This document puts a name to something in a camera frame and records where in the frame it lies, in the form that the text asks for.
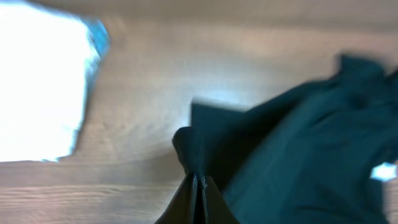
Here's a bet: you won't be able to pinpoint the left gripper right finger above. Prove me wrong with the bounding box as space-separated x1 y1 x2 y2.
201 176 239 224

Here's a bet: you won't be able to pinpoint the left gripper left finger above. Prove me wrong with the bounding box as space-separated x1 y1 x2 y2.
155 174 198 224

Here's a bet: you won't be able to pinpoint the black t-shirt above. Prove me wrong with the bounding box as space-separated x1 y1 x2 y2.
173 55 397 223

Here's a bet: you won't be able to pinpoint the folded light blue garment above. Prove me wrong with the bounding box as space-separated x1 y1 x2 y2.
70 19 109 154

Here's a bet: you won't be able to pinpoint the folded beige shorts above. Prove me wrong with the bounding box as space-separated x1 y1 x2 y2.
1 1 101 162

